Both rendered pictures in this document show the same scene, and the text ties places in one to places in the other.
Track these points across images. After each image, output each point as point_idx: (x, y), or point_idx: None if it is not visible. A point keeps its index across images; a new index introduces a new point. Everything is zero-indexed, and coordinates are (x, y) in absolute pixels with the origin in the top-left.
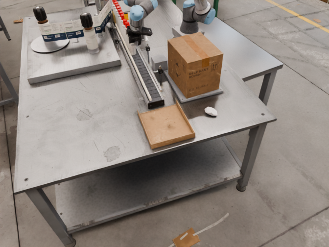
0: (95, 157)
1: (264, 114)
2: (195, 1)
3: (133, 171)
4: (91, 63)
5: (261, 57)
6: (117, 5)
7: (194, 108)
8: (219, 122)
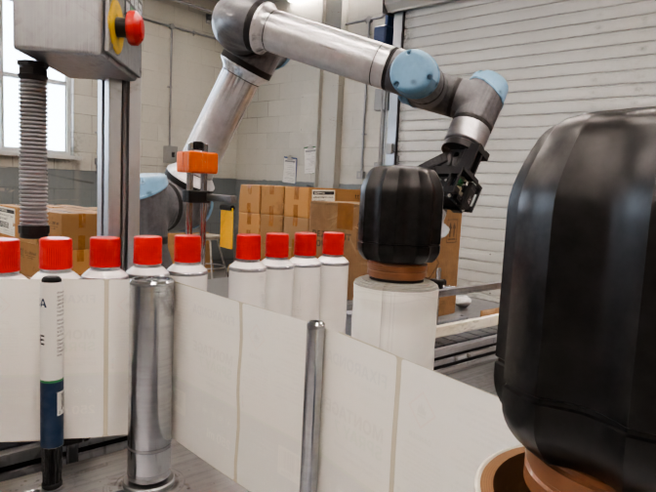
0: None
1: None
2: (226, 145)
3: None
4: None
5: (217, 283)
6: (20, 241)
7: (467, 315)
8: (473, 303)
